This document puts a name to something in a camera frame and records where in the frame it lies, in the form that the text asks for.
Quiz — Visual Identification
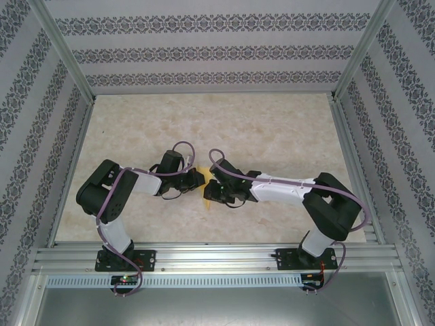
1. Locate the aluminium side frame rail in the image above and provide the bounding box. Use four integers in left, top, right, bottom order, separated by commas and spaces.
47, 100, 96, 247
328, 98, 387, 244

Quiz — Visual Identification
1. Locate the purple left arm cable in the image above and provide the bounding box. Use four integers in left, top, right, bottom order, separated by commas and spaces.
95, 140, 198, 298

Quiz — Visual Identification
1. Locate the aluminium mounting rail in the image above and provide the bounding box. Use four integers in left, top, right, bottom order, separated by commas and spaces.
32, 241, 404, 274

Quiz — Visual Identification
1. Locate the aluminium frame post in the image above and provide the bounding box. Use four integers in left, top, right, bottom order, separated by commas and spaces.
32, 0, 96, 103
331, 0, 397, 101

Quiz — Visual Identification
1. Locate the small green circuit board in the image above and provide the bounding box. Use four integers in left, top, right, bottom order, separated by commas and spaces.
303, 274, 324, 288

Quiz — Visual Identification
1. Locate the slotted grey cable duct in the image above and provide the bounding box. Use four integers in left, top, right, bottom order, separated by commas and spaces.
46, 273, 303, 289

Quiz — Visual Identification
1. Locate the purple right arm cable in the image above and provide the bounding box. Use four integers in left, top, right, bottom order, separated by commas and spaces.
208, 148, 371, 295

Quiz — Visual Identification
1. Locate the black left gripper cable loop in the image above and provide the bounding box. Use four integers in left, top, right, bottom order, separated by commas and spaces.
160, 188, 184, 200

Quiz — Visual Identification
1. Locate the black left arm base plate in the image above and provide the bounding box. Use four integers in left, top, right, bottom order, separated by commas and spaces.
94, 249, 157, 272

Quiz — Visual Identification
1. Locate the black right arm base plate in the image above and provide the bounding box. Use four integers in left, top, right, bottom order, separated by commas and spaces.
273, 247, 339, 272

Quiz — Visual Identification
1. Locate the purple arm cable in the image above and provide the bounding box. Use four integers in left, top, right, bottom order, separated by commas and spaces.
95, 140, 198, 298
208, 148, 371, 295

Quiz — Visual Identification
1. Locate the circuit board with green light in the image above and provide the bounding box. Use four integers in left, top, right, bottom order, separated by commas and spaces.
111, 274, 139, 286

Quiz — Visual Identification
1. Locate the grey sheet metal panel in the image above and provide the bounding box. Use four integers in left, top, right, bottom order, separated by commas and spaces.
29, 273, 417, 326

